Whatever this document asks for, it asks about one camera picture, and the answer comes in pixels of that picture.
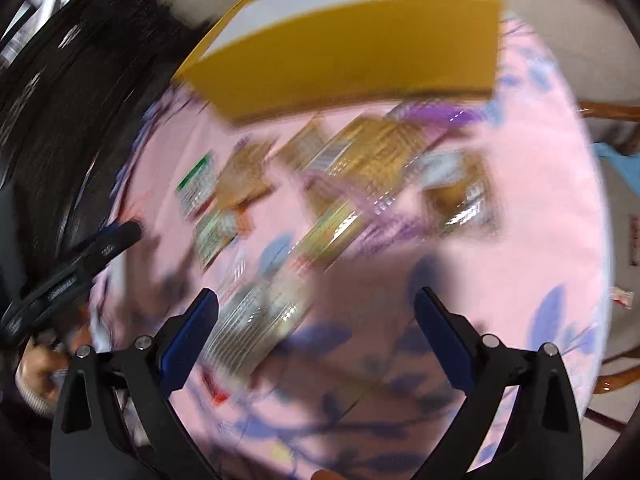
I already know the brown pastry packet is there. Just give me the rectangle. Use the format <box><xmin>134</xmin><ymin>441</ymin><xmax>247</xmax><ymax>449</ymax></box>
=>
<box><xmin>214</xmin><ymin>141</ymin><xmax>275</xmax><ymax>212</ymax></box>

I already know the clear cracker packet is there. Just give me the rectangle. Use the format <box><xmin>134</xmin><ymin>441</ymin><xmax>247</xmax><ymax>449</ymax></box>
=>
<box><xmin>300</xmin><ymin>116</ymin><xmax>422</xmax><ymax>222</ymax></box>

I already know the yellow cardboard box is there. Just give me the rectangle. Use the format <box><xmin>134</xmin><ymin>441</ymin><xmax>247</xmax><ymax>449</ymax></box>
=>
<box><xmin>171</xmin><ymin>0</ymin><xmax>503</xmax><ymax>126</ymax></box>

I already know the clear green print packet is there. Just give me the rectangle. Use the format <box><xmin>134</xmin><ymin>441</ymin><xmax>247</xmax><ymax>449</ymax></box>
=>
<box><xmin>194</xmin><ymin>209</ymin><xmax>242</xmax><ymax>269</ymax></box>

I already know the blue cloth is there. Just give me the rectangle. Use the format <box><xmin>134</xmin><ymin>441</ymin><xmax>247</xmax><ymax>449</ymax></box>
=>
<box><xmin>592</xmin><ymin>141</ymin><xmax>640</xmax><ymax>181</ymax></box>

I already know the dark carved wooden bench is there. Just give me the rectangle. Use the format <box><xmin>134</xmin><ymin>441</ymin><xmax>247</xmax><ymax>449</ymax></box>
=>
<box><xmin>0</xmin><ymin>0</ymin><xmax>221</xmax><ymax>311</ymax></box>

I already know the red white snack packet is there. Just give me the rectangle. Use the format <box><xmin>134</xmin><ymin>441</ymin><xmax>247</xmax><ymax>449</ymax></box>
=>
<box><xmin>611</xmin><ymin>286</ymin><xmax>637</xmax><ymax>310</ymax></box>

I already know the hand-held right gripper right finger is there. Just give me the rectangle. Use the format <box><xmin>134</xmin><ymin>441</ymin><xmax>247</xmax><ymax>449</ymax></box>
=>
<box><xmin>412</xmin><ymin>286</ymin><xmax>584</xmax><ymax>480</ymax></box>

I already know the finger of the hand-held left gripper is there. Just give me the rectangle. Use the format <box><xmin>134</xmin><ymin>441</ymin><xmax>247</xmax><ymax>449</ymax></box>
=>
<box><xmin>75</xmin><ymin>221</ymin><xmax>144</xmax><ymax>281</ymax></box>

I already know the purple pastry packet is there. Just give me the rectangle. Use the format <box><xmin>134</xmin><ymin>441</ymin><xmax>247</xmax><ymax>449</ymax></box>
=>
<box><xmin>389</xmin><ymin>101</ymin><xmax>502</xmax><ymax>239</ymax></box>

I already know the pink floral tablecloth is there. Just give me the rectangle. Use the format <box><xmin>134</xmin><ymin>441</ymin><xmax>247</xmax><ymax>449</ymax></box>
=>
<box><xmin>85</xmin><ymin>17</ymin><xmax>616</xmax><ymax>480</ymax></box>

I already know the dark red snack packet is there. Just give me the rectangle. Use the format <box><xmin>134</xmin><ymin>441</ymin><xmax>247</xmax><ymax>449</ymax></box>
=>
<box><xmin>626</xmin><ymin>214</ymin><xmax>640</xmax><ymax>262</ymax></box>

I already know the green white snack packet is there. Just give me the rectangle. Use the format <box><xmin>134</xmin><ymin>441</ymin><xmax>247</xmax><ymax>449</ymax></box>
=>
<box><xmin>174</xmin><ymin>154</ymin><xmax>217</xmax><ymax>219</ymax></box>

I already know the wooden armchair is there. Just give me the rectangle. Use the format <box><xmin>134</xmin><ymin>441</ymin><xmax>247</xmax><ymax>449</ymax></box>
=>
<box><xmin>575</xmin><ymin>99</ymin><xmax>640</xmax><ymax>433</ymax></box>

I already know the person's left hand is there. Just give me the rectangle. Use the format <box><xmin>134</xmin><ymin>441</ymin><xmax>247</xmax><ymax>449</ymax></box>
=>
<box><xmin>14</xmin><ymin>345</ymin><xmax>69</xmax><ymax>412</ymax></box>

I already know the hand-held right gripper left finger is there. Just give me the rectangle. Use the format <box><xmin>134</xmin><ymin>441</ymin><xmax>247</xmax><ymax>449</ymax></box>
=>
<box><xmin>49</xmin><ymin>287</ymin><xmax>223</xmax><ymax>480</ymax></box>

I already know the golden long snack packet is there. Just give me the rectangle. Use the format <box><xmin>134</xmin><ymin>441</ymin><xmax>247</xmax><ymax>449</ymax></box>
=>
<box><xmin>276</xmin><ymin>121</ymin><xmax>327</xmax><ymax>172</ymax></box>

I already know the person's left forearm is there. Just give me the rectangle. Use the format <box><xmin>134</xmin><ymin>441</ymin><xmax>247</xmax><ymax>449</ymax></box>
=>
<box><xmin>0</xmin><ymin>382</ymin><xmax>57</xmax><ymax>480</ymax></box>

